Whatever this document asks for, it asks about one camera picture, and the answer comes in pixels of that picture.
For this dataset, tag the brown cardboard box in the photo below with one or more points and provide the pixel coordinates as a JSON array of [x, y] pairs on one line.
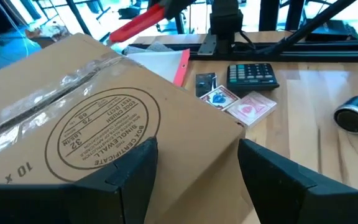
[[182, 140]]

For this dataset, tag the red playing card box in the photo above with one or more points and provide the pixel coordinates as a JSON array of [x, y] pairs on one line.
[[219, 98]]

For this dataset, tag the black desk calculator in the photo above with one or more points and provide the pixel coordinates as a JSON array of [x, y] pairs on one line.
[[252, 76]]

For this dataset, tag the red box cutter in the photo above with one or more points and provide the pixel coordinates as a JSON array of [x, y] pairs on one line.
[[138, 23]]

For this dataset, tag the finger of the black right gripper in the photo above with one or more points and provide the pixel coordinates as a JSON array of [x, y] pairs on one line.
[[174, 7]]

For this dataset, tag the clear packing tape strip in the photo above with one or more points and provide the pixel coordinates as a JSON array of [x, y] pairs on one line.
[[73, 77]]

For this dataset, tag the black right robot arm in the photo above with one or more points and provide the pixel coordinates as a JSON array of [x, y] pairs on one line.
[[225, 21]]

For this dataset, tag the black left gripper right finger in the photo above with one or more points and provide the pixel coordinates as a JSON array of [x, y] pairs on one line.
[[306, 205]]

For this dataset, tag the pink playing card box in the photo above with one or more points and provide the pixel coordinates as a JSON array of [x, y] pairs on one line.
[[252, 109]]

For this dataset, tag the pink-edged mesh zip pouch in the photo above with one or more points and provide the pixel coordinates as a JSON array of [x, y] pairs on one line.
[[163, 65]]

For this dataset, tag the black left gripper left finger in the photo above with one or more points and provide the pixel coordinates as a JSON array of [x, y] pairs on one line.
[[57, 205]]

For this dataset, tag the black pen pack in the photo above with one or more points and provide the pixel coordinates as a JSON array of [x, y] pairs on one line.
[[205, 84]]

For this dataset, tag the white bubble wrap sheet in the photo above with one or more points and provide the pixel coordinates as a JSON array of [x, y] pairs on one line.
[[148, 48]]

